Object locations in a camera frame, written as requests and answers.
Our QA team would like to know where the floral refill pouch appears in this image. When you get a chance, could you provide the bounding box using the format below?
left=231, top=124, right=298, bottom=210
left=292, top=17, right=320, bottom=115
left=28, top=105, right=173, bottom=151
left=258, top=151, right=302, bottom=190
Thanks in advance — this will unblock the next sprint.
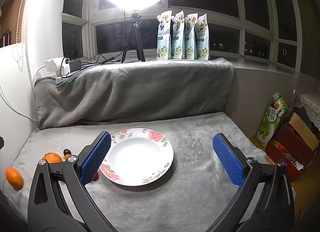
left=195, top=14, right=210, bottom=60
left=184, top=13, right=198, bottom=60
left=171, top=11, right=185, bottom=59
left=157, top=10, right=172, bottom=60

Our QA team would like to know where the floral white plate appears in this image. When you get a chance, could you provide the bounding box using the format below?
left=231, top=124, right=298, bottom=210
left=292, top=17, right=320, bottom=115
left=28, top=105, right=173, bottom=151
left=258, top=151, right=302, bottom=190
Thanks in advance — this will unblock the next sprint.
left=100, top=128, right=174, bottom=186

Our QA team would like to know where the smooth orange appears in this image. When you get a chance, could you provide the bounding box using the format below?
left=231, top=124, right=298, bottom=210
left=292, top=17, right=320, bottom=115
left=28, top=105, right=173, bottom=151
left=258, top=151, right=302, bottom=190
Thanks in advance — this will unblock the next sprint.
left=5, top=168, right=23, bottom=190

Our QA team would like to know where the lace cloth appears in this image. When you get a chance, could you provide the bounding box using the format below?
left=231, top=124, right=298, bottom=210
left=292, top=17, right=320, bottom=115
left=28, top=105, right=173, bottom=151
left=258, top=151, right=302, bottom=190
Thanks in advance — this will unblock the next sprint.
left=295, top=92, right=319, bottom=130

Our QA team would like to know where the red cardboard box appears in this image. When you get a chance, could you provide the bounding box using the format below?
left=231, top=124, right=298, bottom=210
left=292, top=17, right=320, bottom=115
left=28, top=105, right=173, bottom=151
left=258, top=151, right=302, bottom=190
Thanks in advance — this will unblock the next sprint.
left=265, top=112, right=319, bottom=181

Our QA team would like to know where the grey seat cushion cover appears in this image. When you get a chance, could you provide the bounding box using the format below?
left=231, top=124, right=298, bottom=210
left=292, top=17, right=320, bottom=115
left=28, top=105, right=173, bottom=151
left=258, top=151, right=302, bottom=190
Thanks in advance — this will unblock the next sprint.
left=3, top=113, right=267, bottom=231

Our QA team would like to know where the green snack bag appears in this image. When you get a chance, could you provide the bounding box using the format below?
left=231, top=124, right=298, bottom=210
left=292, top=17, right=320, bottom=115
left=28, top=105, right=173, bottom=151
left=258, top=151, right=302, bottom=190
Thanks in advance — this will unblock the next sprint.
left=255, top=93, right=289, bottom=148

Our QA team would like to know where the white cable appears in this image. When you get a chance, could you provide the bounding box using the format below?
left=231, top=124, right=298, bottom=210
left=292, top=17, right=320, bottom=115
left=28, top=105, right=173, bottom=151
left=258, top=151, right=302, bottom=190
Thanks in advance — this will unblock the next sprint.
left=0, top=65, right=51, bottom=128

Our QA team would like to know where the grey blanket backrest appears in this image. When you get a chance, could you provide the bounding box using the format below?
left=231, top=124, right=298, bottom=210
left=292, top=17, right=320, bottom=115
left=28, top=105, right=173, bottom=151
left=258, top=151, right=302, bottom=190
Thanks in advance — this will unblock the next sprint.
left=34, top=58, right=234, bottom=130

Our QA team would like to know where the dark plum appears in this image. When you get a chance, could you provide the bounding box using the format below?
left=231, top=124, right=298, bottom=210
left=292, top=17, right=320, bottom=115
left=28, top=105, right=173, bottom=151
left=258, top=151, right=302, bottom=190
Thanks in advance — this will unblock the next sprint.
left=63, top=149, right=71, bottom=155

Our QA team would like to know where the red cherry tomato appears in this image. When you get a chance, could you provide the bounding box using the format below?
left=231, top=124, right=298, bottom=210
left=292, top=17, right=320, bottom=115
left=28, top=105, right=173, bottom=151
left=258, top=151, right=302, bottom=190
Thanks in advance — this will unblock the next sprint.
left=92, top=172, right=99, bottom=181

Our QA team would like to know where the white power strip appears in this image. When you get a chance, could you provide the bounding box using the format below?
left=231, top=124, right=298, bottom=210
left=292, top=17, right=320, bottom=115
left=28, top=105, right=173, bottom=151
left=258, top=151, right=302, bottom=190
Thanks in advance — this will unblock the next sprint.
left=44, top=57, right=71, bottom=77

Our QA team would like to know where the large rough orange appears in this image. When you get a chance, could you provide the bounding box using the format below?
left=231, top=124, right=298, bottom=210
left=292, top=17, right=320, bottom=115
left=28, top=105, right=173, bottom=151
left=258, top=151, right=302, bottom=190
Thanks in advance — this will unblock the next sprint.
left=42, top=152, right=62, bottom=164

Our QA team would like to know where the black tripod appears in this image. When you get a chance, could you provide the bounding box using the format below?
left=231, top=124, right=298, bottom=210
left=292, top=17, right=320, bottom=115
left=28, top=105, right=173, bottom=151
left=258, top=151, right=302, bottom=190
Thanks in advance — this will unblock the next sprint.
left=118, top=11, right=145, bottom=63

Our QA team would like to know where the black power adapter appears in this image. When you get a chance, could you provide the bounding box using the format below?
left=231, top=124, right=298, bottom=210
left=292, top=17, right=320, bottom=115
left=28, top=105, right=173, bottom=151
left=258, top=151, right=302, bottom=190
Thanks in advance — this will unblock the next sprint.
left=69, top=59, right=81, bottom=73

